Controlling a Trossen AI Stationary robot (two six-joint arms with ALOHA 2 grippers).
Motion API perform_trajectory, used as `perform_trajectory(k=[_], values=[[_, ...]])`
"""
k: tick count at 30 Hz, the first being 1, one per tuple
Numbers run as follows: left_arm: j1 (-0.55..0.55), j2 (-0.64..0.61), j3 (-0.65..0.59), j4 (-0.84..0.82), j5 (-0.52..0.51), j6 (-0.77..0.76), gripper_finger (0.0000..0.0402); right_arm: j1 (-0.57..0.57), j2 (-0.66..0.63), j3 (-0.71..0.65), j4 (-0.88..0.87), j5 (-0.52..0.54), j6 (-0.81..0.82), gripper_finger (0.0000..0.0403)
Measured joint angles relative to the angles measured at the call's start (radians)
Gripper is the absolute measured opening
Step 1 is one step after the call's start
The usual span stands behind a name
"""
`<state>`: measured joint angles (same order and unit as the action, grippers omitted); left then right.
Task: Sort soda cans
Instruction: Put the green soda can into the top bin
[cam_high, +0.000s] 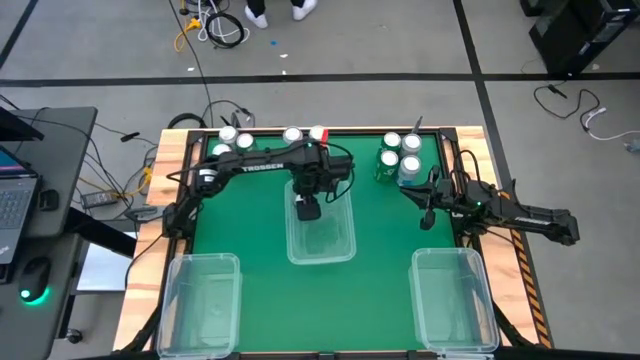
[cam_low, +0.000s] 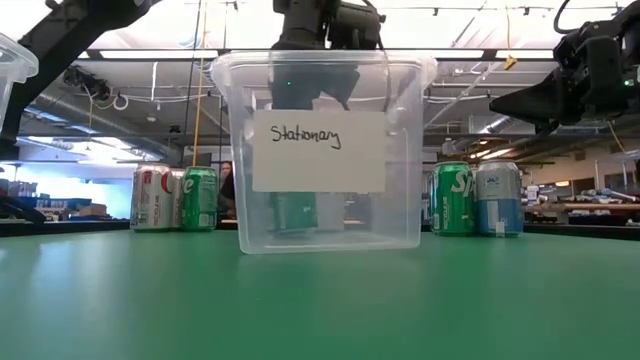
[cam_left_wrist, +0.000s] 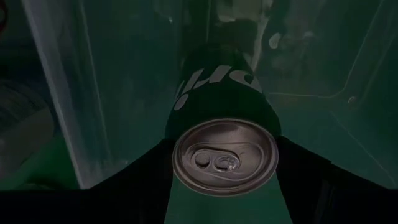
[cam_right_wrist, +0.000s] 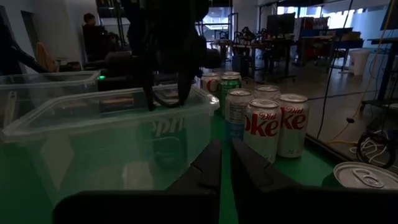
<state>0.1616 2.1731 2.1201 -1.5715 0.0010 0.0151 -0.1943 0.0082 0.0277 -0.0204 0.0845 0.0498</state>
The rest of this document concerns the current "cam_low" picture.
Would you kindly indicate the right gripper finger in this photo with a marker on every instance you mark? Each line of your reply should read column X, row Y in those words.
column 535, row 105

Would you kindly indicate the blue white soda can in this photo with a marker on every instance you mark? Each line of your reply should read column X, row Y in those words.
column 500, row 200

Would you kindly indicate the green soda can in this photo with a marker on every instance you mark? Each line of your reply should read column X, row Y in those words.
column 452, row 200
column 200, row 200
column 292, row 212

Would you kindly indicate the clear plastic bin with label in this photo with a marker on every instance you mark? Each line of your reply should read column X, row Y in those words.
column 400, row 200

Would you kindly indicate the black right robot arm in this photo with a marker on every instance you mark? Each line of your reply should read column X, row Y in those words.
column 631, row 12

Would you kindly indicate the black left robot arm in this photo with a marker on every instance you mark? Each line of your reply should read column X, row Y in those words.
column 60, row 35

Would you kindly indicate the cluttered wooden workbench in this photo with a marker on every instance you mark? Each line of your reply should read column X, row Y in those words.
column 590, row 206

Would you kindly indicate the white handwritten paper label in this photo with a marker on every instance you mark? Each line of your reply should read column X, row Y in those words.
column 320, row 165

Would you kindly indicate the person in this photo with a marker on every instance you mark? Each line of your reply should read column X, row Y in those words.
column 227, row 192

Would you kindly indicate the black ceiling-hung device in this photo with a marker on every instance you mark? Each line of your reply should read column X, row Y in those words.
column 85, row 82

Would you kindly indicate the shelf with blue bins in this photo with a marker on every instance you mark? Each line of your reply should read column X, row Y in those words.
column 50, row 205

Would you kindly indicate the silver ventilation duct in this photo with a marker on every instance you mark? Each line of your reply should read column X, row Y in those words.
column 500, row 124

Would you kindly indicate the grey ceiling duct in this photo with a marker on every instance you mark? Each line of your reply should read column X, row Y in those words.
column 100, row 123

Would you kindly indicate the black aluminium table frame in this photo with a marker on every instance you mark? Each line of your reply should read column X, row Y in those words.
column 65, row 227

